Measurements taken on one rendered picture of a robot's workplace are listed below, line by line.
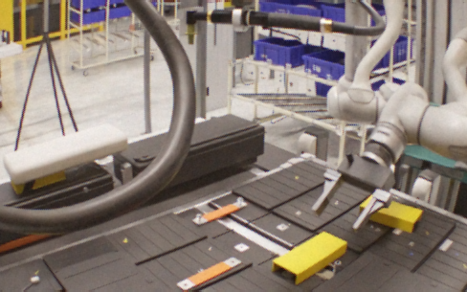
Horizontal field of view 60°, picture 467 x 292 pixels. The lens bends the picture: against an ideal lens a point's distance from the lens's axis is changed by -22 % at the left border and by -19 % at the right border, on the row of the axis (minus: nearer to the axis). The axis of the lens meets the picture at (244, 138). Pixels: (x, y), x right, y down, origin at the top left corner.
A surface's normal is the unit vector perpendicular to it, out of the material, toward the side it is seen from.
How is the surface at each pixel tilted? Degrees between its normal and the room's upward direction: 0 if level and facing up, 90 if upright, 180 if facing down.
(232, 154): 90
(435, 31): 90
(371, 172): 35
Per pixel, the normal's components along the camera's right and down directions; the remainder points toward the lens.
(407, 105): -0.37, -0.57
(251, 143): 0.68, 0.28
